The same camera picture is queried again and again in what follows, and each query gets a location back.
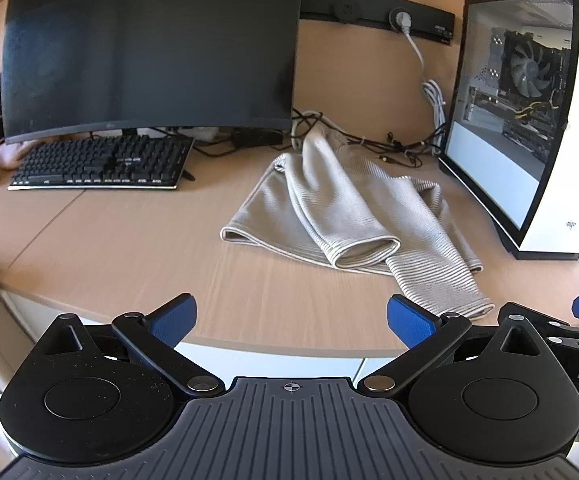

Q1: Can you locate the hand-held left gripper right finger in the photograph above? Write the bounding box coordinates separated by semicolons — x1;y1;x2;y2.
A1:
358;294;545;400

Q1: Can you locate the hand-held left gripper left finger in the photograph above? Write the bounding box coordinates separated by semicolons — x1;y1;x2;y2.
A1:
34;293;224;400

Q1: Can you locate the striped knit garment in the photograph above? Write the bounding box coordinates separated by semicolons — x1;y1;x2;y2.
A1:
220;127;495;322

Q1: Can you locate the white computer case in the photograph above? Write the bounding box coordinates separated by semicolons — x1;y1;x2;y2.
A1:
438;0;579;262

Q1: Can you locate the black keyboard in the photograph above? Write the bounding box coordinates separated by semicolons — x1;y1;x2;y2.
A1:
7;136;196;192

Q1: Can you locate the white power strip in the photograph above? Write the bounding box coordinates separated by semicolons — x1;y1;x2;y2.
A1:
178;126;220;142

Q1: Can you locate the black power adapter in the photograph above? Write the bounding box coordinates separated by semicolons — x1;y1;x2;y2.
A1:
232;130;284;149

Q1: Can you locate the pink soft object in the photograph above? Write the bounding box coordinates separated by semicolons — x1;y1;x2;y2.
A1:
0;140;40;169

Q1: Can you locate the black curved monitor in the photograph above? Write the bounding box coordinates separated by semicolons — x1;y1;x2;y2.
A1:
0;0;304;147

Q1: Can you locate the black audio jack cable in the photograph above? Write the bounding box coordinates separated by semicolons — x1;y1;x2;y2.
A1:
378;154;423;168

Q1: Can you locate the black cable bundle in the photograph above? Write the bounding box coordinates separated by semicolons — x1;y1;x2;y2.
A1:
190;107;445;168

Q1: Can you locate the white power cable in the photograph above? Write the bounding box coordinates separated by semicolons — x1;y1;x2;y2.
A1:
393;9;448;137

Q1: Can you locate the black wall power track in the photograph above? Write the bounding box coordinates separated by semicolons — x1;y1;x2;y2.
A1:
300;0;456;46

